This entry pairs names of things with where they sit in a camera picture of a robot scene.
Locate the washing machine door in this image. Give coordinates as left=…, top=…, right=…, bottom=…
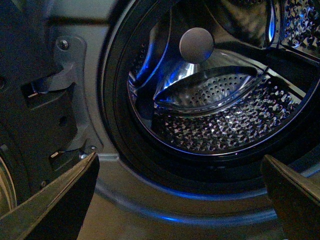
left=0, top=0, right=77, bottom=215

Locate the grey front-load washing machine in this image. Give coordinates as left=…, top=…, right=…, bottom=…
left=0, top=0, right=320, bottom=240

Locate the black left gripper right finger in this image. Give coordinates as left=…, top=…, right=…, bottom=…
left=261, top=155, right=320, bottom=240

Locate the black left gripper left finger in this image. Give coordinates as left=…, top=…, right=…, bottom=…
left=0, top=153, right=100, bottom=240

